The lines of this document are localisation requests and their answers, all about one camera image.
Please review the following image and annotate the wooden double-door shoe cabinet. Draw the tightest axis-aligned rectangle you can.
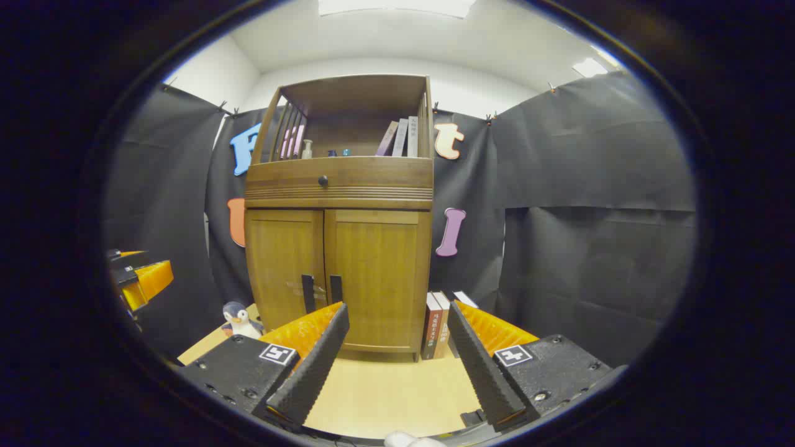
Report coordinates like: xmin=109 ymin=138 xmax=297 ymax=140
xmin=243 ymin=74 xmax=434 ymax=363

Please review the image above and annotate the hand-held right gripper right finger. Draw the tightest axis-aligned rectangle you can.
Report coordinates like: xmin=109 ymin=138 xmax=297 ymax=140
xmin=447 ymin=300 xmax=612 ymax=433

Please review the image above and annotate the black backdrop cloth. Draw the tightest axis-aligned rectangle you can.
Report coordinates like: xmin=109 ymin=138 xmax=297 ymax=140
xmin=106 ymin=70 xmax=696 ymax=367

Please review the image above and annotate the penguin plush toy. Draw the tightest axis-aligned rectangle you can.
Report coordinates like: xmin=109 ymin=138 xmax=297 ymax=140
xmin=222 ymin=302 xmax=265 ymax=340

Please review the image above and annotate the wooden cabinet drawer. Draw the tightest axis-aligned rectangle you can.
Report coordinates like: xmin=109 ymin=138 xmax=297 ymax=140
xmin=247 ymin=156 xmax=434 ymax=191

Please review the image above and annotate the tan book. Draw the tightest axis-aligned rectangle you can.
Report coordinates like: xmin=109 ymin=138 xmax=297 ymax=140
xmin=434 ymin=292 xmax=452 ymax=359

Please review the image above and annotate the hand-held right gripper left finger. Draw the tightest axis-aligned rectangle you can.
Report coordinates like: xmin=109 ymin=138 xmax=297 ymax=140
xmin=179 ymin=302 xmax=350 ymax=433

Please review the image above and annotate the large ceiling light panel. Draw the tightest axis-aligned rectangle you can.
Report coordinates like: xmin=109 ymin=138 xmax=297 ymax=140
xmin=319 ymin=0 xmax=476 ymax=18

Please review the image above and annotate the mauve book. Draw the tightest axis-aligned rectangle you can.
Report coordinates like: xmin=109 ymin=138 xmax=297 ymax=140
xmin=376 ymin=121 xmax=399 ymax=156

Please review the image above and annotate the dark brown book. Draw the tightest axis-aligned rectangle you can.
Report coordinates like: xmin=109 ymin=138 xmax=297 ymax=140
xmin=421 ymin=292 xmax=443 ymax=361

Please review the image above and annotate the wooden shoe cabinet door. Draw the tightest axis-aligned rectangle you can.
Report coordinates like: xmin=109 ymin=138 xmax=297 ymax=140
xmin=245 ymin=209 xmax=325 ymax=336
xmin=324 ymin=209 xmax=431 ymax=353

